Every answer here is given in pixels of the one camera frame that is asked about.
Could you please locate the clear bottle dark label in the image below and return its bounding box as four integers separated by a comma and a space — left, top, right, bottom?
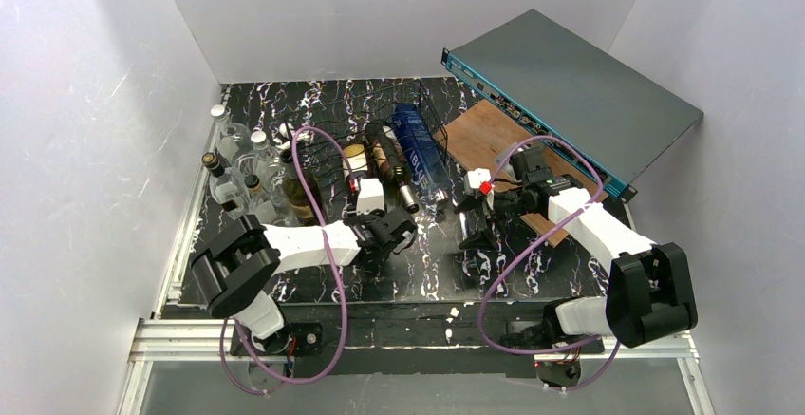
250, 130, 284, 189

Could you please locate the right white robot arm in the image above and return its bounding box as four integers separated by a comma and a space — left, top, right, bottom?
455, 147, 698, 350

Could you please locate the dark wine bottle gold cap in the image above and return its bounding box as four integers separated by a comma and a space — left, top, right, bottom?
342, 142, 370, 193

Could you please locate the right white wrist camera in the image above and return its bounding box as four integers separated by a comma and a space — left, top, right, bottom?
464, 168, 494, 210

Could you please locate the clear bottle gold label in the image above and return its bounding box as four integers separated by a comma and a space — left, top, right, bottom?
201, 152, 249, 219

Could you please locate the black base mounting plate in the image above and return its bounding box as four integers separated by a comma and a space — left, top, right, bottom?
207, 298, 643, 379

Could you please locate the dark wine bottle silver cap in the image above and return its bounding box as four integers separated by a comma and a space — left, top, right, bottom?
280, 149, 326, 226

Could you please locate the brown wooden board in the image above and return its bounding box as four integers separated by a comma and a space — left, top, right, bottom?
445, 100, 597, 247

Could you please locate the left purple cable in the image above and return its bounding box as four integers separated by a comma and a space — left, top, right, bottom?
218, 125, 363, 398

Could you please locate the blue label clear bottle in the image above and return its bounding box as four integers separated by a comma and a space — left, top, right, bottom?
391, 103, 450, 210

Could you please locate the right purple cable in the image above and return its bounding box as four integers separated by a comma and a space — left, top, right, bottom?
477, 135, 621, 394

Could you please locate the teal network switch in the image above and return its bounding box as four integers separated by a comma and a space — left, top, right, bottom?
441, 9, 703, 201

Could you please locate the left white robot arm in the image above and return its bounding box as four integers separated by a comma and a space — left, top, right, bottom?
189, 208, 418, 340

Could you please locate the clear bottle brown neck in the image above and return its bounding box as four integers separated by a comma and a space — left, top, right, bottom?
245, 174, 290, 227

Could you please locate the purple cable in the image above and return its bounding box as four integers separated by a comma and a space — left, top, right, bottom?
477, 135, 621, 394
218, 125, 363, 398

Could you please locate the black wire wine rack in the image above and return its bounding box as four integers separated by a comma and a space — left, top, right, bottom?
271, 77, 467, 198

